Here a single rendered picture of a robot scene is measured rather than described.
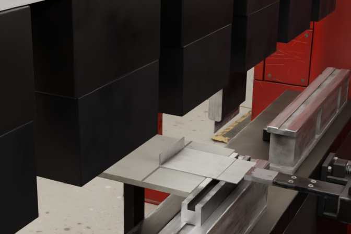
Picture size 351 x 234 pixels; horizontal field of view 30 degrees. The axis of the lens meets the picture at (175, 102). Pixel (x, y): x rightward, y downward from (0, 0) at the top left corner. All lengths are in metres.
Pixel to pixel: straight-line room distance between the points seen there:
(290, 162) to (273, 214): 0.19
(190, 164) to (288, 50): 0.86
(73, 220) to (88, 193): 0.26
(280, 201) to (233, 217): 0.22
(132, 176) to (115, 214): 2.00
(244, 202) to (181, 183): 0.12
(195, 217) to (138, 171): 0.14
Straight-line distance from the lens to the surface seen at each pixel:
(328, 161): 1.44
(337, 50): 1.80
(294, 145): 1.31
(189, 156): 1.06
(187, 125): 4.03
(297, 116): 1.37
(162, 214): 1.15
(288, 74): 1.85
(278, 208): 1.19
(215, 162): 1.04
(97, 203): 3.09
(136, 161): 1.05
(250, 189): 1.06
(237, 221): 1.04
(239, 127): 3.99
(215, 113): 0.93
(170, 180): 0.98
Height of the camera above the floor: 1.42
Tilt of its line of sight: 19 degrees down
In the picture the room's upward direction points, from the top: 1 degrees clockwise
